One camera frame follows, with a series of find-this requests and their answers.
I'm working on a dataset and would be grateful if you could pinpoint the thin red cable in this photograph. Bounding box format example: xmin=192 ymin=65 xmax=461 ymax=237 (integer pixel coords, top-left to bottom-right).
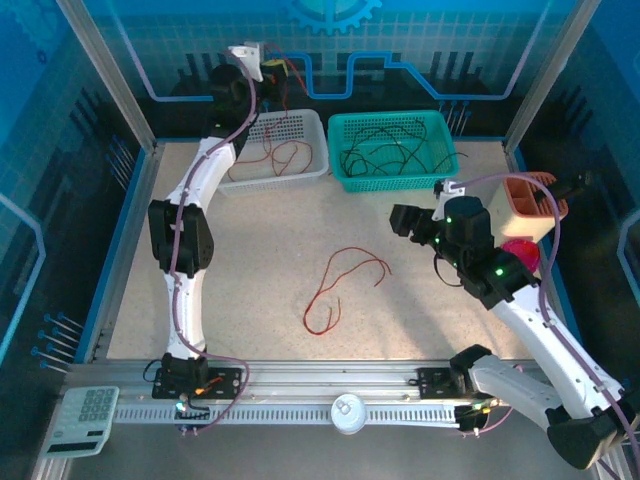
xmin=229 ymin=124 xmax=281 ymax=169
xmin=269 ymin=139 xmax=315 ymax=177
xmin=322 ymin=246 xmax=384 ymax=296
xmin=261 ymin=42 xmax=309 ymax=151
xmin=303 ymin=259 xmax=393 ymax=336

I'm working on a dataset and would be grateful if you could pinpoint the thin black cable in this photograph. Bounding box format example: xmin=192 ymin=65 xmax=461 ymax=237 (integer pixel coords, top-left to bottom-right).
xmin=399 ymin=115 xmax=430 ymax=151
xmin=430 ymin=152 xmax=470 ymax=171
xmin=339 ymin=147 xmax=369 ymax=177
xmin=349 ymin=125 xmax=409 ymax=151
xmin=367 ymin=143 xmax=429 ymax=174

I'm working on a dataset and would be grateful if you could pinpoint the teal plastic basket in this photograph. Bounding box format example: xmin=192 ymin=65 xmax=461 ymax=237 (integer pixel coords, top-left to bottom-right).
xmin=327 ymin=109 xmax=460 ymax=194

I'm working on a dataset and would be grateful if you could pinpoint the beige knife block orange top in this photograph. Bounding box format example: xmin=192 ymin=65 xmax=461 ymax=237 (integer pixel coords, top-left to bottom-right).
xmin=487 ymin=171 xmax=570 ymax=242

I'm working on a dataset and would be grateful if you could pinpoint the white plastic basket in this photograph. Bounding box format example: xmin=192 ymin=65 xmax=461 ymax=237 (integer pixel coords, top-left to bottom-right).
xmin=217 ymin=108 xmax=330 ymax=197

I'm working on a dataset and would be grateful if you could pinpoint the pink lidded yogurt cup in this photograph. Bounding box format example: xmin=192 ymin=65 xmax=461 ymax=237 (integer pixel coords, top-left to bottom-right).
xmin=501 ymin=238 xmax=542 ymax=275

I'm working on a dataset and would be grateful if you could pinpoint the small black control board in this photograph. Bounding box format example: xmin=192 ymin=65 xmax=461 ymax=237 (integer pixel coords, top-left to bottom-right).
xmin=455 ymin=399 xmax=494 ymax=437
xmin=173 ymin=397 xmax=212 ymax=437

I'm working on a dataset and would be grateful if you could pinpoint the white desk calculator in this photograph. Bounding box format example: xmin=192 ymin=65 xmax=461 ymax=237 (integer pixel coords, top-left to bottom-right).
xmin=40 ymin=385 xmax=121 ymax=460

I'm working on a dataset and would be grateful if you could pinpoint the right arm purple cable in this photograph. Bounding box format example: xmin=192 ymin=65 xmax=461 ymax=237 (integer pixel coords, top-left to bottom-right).
xmin=455 ymin=172 xmax=640 ymax=480

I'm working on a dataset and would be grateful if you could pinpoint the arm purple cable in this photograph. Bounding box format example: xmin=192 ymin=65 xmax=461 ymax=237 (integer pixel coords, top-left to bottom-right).
xmin=169 ymin=48 xmax=251 ymax=435
xmin=455 ymin=172 xmax=640 ymax=480

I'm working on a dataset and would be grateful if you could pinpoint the black knife handle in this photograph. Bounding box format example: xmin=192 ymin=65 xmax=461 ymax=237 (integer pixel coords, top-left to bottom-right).
xmin=542 ymin=171 xmax=599 ymax=194
xmin=542 ymin=182 xmax=584 ymax=204

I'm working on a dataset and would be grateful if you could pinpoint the aluminium frame post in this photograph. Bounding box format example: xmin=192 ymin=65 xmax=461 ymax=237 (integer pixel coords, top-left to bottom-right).
xmin=53 ymin=0 xmax=162 ymax=154
xmin=502 ymin=0 xmax=604 ymax=154

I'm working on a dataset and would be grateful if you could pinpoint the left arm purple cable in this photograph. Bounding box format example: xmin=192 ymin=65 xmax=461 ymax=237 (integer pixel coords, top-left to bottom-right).
xmin=169 ymin=48 xmax=251 ymax=435

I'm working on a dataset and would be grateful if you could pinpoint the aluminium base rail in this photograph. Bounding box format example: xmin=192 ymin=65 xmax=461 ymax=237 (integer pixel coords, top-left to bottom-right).
xmin=67 ymin=357 xmax=551 ymax=409

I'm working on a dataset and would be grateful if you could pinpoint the white slotted cable duct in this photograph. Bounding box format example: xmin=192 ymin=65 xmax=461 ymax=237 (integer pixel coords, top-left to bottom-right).
xmin=113 ymin=402 xmax=476 ymax=429

